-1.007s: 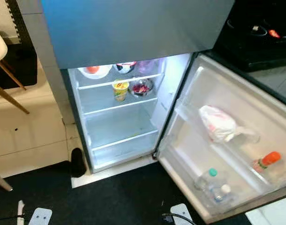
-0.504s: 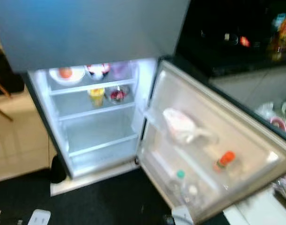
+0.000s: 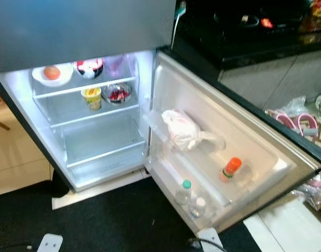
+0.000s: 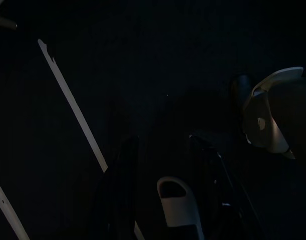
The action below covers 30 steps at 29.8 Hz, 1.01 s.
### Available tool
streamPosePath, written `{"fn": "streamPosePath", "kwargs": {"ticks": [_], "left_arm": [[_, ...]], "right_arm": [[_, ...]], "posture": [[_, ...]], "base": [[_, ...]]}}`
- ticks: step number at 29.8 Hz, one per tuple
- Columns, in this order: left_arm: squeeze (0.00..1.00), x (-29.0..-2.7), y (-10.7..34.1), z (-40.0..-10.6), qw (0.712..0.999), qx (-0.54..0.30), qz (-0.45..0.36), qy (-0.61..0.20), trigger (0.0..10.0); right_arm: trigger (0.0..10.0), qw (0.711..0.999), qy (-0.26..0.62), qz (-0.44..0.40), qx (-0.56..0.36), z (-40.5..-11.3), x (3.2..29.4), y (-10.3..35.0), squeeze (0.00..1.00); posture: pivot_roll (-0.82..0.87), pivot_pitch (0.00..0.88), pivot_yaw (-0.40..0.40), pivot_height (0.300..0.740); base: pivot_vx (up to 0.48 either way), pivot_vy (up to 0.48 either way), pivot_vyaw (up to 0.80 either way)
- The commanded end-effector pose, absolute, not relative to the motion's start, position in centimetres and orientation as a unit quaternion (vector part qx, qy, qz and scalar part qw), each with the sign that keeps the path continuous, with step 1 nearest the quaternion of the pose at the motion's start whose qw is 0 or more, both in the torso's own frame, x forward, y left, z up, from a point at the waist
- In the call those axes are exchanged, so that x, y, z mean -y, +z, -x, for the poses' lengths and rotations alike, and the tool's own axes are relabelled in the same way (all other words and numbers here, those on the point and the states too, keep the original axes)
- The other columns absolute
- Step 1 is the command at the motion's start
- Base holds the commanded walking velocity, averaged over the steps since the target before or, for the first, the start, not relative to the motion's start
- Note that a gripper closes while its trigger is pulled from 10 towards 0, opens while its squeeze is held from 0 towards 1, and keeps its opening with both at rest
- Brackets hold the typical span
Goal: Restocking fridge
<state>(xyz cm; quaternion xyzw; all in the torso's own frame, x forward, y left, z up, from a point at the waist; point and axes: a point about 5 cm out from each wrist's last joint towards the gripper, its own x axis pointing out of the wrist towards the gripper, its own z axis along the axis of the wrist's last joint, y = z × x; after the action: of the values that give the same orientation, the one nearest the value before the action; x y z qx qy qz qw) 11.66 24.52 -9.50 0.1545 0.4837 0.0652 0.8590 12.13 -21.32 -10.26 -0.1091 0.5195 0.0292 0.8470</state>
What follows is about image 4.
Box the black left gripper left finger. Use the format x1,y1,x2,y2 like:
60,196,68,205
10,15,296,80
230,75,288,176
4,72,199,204
91,135,141,240

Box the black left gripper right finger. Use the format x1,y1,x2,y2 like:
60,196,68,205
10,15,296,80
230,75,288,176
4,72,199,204
189,134,264,240

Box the grey rubber slipper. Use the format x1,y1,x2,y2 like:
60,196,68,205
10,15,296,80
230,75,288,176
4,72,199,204
156,175,205,240

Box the black floor mat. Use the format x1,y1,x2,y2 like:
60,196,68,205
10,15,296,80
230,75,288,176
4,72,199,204
0,0,306,240

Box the grey furniture leg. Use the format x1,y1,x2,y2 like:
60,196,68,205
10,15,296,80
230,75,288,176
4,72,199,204
0,0,19,31

